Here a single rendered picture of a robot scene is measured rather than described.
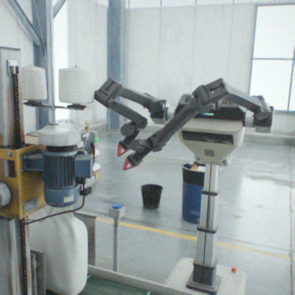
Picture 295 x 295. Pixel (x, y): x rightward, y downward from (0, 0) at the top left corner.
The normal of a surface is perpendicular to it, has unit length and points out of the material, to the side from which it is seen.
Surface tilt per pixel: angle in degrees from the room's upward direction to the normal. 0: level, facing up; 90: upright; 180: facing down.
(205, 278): 90
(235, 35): 90
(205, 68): 90
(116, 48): 90
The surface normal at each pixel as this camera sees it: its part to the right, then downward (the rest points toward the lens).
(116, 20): -0.38, 0.18
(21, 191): 0.93, 0.11
